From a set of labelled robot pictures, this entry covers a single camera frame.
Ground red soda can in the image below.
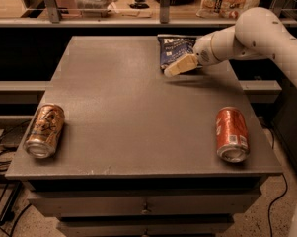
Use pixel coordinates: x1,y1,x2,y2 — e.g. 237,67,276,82
216,107,250,163

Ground clear plastic container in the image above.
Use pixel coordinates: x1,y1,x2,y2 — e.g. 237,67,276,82
75,0,114,17

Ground black object on shelf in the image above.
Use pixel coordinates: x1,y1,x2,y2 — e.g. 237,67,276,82
129,2,150,9

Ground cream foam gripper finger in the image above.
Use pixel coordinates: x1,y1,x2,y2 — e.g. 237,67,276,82
164,54,198,77

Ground grey metal shelf rail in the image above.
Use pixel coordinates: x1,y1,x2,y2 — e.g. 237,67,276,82
0,0,297,28

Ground blue chip bag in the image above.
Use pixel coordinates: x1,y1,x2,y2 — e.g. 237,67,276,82
157,34,196,70

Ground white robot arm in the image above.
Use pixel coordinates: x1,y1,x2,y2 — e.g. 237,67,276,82
164,7,297,88

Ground black cables on left floor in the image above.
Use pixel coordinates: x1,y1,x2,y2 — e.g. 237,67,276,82
0,120,33,237

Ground brown patterned soda can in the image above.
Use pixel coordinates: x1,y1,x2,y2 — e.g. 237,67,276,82
24,104,65,159

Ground black cable on right floor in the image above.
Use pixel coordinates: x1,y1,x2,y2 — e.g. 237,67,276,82
266,173,289,237

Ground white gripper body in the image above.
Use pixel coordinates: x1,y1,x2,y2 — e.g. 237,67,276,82
193,33,220,66

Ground dark box on floor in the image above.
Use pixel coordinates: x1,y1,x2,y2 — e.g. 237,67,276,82
0,124,28,150

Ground metal drawer knob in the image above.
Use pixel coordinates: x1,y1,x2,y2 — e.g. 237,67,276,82
141,203,151,215

